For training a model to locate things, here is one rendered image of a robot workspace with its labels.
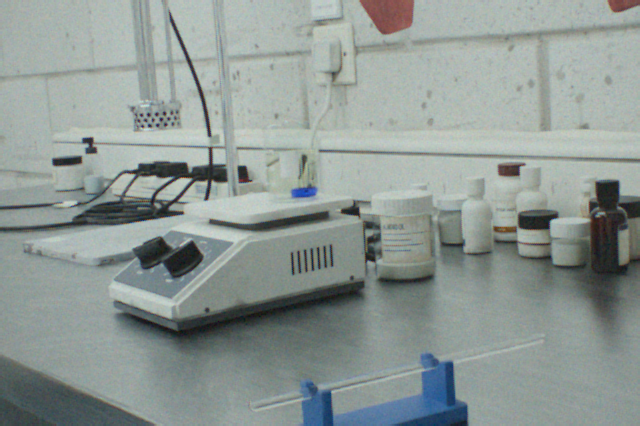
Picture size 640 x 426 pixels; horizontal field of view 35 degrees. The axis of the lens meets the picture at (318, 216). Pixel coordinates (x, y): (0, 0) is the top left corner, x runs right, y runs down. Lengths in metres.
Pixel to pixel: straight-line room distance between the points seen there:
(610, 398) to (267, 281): 0.34
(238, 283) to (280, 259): 0.05
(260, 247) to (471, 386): 0.27
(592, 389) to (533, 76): 0.65
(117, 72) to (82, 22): 0.16
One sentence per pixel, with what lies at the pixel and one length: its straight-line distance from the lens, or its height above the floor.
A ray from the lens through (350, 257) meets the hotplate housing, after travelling 0.91.
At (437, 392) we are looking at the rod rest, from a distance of 0.60.
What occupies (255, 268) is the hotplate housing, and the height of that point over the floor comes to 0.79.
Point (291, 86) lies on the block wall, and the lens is 1.57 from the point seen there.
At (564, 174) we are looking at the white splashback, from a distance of 1.16.
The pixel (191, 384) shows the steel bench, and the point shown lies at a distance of 0.70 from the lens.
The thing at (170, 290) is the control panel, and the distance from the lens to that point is 0.84.
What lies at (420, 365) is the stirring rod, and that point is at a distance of 0.59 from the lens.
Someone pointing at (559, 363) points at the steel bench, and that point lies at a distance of 0.70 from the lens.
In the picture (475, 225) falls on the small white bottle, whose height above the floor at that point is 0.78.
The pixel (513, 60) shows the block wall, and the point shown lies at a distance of 1.25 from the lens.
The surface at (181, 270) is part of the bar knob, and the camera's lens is 0.85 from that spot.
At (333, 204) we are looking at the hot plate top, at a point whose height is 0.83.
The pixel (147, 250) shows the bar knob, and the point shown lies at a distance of 0.90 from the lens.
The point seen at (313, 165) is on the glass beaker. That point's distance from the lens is 0.90.
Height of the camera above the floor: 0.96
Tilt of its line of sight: 8 degrees down
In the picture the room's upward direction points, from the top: 4 degrees counter-clockwise
